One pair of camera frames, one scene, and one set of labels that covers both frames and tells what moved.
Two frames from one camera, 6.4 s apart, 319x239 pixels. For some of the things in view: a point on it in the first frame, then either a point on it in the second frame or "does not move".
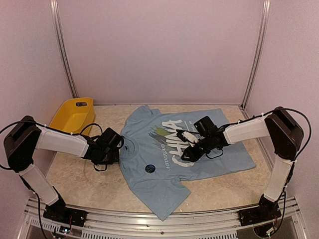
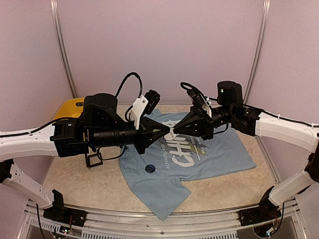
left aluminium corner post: [57, 25] does not move
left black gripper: [115, 158] -> [147, 125]
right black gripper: [188, 152] -> [203, 124]
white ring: [150, 168] does not move
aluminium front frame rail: [110, 224] does not move
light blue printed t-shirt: [151, 153] does not move
